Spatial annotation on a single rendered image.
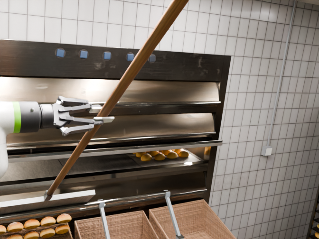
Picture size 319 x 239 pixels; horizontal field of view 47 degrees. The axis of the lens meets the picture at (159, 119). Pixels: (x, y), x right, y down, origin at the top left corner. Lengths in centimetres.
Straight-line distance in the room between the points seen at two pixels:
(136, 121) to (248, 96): 107
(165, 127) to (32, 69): 107
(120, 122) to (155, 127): 29
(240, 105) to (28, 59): 177
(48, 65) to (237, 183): 202
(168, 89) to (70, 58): 79
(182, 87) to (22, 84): 117
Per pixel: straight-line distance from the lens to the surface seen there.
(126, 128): 266
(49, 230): 269
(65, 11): 239
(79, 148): 144
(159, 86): 272
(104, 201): 237
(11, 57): 235
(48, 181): 262
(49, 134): 249
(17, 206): 212
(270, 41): 331
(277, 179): 387
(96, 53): 247
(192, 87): 288
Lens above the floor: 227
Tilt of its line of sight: 14 degrees down
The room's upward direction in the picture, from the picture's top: 6 degrees clockwise
